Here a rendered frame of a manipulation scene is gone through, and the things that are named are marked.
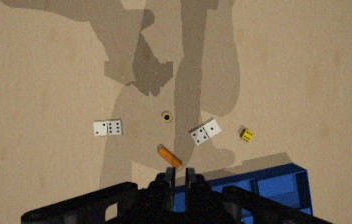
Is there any blue three-compartment bin rack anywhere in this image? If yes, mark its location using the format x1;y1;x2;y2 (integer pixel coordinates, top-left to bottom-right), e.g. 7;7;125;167
173;163;313;224

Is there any yellow die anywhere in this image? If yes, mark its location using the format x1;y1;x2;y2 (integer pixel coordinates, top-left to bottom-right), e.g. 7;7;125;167
240;129;254;141

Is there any small brass hex nut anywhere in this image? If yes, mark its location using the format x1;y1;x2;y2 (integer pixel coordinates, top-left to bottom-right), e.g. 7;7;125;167
162;113;172;122

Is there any orange aa battery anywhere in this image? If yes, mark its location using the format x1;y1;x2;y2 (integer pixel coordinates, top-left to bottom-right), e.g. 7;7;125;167
157;147;183;170

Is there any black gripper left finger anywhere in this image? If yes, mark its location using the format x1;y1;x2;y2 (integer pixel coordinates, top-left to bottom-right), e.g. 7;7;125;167
21;167;176;224

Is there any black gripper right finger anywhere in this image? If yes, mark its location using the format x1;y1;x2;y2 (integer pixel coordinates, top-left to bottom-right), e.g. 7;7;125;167
185;168;333;224

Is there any white domino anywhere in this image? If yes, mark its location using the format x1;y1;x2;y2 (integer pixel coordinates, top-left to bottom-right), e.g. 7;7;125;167
94;120;123;136
190;119;221;146

